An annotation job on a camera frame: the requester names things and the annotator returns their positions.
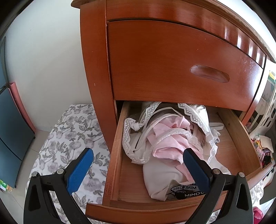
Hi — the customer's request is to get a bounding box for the white plain cloth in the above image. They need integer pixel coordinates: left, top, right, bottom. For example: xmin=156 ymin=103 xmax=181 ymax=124
xmin=142 ymin=159 xmax=231 ymax=202

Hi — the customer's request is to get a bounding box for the red floral fabric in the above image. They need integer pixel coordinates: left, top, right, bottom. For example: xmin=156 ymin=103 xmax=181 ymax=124
xmin=253 ymin=206 xmax=264 ymax=224

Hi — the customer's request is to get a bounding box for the dark blue panel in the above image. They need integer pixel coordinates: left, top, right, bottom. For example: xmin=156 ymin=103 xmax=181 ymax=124
xmin=0 ymin=37 xmax=35 ymax=188

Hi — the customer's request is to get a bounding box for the grey floral bedsheet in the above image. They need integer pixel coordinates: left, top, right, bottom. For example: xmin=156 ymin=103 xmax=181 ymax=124
xmin=25 ymin=104 xmax=265 ymax=224

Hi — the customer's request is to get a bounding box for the open lower wooden drawer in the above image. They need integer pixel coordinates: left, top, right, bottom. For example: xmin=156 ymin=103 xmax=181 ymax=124
xmin=86 ymin=102 xmax=274 ymax=223

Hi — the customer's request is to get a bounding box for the pink fabric garment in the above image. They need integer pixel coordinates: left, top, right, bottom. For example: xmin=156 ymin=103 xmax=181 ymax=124
xmin=146 ymin=115 xmax=203 ymax=183

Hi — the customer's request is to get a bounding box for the white plastic rack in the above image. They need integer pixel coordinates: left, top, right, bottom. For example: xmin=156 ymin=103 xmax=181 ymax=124
xmin=249 ymin=86 xmax=275 ymax=139

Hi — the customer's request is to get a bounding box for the white lace-trimmed garment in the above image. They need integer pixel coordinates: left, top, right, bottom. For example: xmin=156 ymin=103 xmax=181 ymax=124
xmin=122 ymin=102 xmax=224 ymax=165

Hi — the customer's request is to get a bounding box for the brown wooden nightstand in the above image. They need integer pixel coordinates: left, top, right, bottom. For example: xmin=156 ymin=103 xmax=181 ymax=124
xmin=71 ymin=1 xmax=275 ymax=223

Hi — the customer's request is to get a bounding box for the closed upper wooden drawer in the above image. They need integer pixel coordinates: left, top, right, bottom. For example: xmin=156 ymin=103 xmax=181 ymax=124
xmin=108 ymin=21 xmax=263 ymax=111

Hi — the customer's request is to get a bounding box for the black mindgrip strap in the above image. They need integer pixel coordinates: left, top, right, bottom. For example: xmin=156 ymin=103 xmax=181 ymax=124
xmin=170 ymin=183 xmax=205 ymax=200

